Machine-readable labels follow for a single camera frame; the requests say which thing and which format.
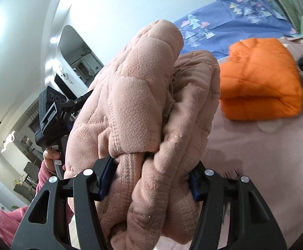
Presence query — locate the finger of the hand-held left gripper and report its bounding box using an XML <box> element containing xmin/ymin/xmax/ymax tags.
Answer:
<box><xmin>67</xmin><ymin>90</ymin><xmax>95</xmax><ymax>118</ymax></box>

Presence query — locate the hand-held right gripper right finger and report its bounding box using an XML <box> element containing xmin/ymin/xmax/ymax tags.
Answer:
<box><xmin>188</xmin><ymin>161</ymin><xmax>287</xmax><ymax>250</ymax></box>

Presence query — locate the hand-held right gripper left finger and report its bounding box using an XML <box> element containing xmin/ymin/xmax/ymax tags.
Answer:
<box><xmin>11</xmin><ymin>157</ymin><xmax>118</xmax><ymax>250</ymax></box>

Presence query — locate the pink fleece jacket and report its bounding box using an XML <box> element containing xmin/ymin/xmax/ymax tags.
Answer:
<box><xmin>63</xmin><ymin>19</ymin><xmax>221</xmax><ymax>248</ymax></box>

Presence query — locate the person's left hand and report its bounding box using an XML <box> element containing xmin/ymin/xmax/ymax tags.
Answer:
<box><xmin>43</xmin><ymin>148</ymin><xmax>64</xmax><ymax>174</ymax></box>

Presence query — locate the ceiling lamp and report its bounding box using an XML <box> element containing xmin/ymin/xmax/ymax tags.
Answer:
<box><xmin>0</xmin><ymin>132</ymin><xmax>17</xmax><ymax>154</ymax></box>

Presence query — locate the arched doorway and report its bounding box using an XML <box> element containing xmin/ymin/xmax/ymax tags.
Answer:
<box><xmin>57</xmin><ymin>25</ymin><xmax>105</xmax><ymax>86</ymax></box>

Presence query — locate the orange puffer jacket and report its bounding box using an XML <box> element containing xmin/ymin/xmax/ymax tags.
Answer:
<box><xmin>219</xmin><ymin>38</ymin><xmax>303</xmax><ymax>121</ymax></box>

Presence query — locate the blue printed quilt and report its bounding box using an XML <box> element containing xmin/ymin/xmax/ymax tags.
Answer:
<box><xmin>172</xmin><ymin>0</ymin><xmax>298</xmax><ymax>61</ymax></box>

